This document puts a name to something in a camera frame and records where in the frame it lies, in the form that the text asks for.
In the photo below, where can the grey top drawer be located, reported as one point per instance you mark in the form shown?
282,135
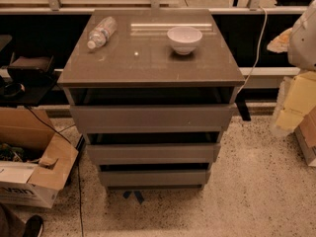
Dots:
145,119

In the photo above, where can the clear plastic water bottle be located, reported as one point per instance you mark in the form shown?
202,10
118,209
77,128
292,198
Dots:
101,34

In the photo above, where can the dark trouser leg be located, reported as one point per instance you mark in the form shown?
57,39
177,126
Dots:
10,224

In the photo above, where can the open cardboard box left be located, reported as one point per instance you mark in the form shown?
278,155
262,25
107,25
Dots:
35,160

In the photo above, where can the white ceramic bowl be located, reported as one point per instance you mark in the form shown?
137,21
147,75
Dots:
183,39

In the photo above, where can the grey drawer cabinet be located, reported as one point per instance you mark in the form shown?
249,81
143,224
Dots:
138,67

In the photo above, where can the cardboard box right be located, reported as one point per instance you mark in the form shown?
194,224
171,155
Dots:
306,135

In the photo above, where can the dark tray on shelf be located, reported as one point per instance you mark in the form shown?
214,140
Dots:
30,68

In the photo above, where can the black shoe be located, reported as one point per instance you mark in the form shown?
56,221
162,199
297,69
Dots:
34,227

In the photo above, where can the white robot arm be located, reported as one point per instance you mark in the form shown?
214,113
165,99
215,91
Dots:
299,41

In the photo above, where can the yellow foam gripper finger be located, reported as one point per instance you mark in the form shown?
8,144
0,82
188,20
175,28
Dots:
296,98

